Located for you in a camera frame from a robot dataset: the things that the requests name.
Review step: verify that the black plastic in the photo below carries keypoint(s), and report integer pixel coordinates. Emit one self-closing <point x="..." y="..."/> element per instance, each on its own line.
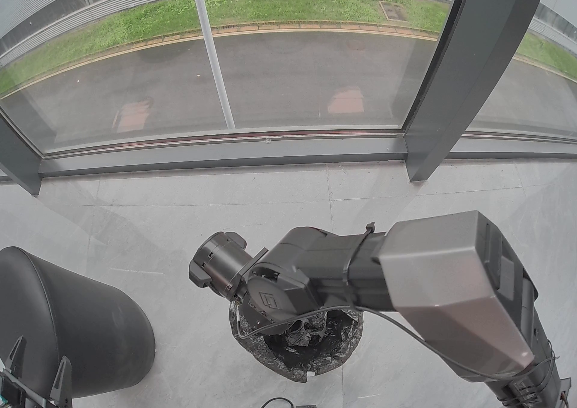
<point x="300" y="334"/>

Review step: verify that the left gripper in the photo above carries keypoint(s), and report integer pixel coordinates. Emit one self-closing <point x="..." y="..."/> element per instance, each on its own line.
<point x="25" y="390"/>

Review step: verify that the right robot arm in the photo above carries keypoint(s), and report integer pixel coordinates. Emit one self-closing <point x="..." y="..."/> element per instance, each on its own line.
<point x="450" y="271"/>

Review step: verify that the window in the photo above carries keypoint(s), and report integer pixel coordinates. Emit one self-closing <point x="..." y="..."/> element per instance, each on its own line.
<point x="426" y="158"/>

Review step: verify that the black plastic bag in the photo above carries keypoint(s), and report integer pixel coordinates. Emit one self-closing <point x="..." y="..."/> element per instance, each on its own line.
<point x="279" y="361"/>

